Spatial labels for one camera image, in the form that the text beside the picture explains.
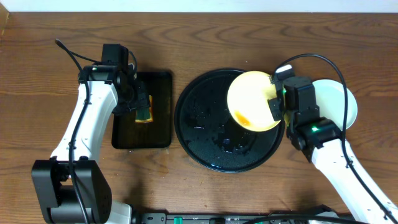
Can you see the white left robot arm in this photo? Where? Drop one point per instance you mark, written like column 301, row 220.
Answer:
column 70, row 186

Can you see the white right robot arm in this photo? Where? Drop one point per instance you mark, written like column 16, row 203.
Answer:
column 317, row 122

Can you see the black round tray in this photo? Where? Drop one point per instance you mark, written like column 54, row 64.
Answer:
column 209, row 134

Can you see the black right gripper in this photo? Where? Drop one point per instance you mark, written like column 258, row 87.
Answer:
column 275, row 104

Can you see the mint green plate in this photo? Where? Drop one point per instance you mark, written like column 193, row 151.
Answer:
column 330, row 99

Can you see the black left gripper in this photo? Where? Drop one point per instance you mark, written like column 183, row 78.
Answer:
column 137, row 99

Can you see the yellow plate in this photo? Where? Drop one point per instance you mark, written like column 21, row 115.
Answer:
column 247, row 101

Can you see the black rectangular tray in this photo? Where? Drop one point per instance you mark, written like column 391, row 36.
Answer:
column 130, row 135

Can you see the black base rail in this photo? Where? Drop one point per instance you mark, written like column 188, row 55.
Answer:
column 163, row 218

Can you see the green and yellow sponge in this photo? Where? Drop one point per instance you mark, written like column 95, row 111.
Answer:
column 145, row 115

